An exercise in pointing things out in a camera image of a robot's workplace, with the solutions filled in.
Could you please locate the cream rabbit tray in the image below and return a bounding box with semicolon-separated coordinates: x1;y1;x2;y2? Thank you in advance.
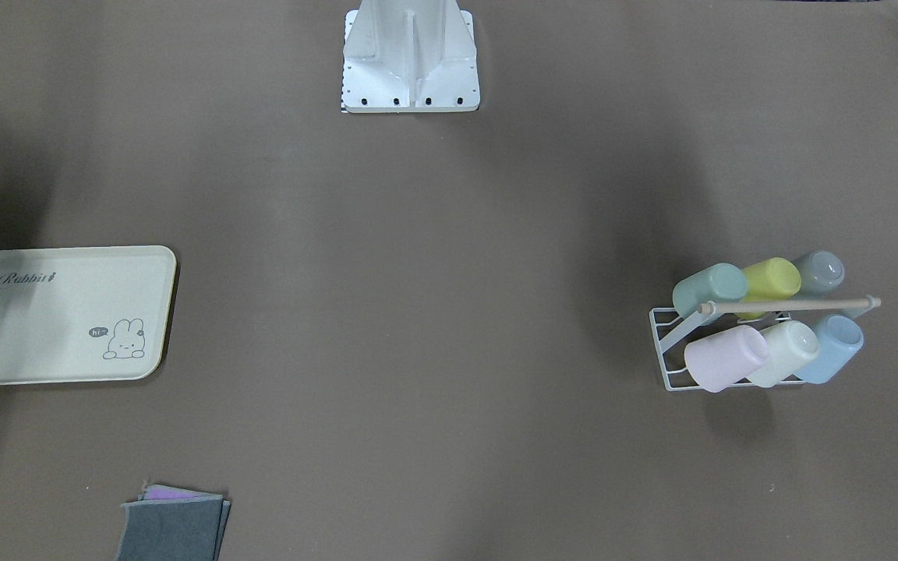
0;245;178;386

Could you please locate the green cup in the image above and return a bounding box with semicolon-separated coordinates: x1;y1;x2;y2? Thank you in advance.
671;263;749;319

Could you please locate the pink cup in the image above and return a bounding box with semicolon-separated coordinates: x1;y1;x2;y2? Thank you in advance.
684;324;770;392

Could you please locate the yellow cup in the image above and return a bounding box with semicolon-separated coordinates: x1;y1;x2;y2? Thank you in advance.
741;258;802;303

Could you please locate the cream white cup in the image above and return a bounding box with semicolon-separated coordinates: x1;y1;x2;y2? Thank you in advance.
746;320;820;388

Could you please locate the grey cup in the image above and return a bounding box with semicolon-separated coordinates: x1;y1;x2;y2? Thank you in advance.
792;251;846;299

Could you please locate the blue cup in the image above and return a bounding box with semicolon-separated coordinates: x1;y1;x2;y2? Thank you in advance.
794;315;864;384

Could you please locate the grey folded cloth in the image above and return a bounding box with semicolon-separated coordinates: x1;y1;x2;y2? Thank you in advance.
115;484;232;560

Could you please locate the white camera pillar base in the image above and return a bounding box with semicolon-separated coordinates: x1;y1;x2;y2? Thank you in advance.
340;1;481;114

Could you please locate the white wire cup rack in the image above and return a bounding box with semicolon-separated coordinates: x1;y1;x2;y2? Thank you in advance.
648;295;882;392

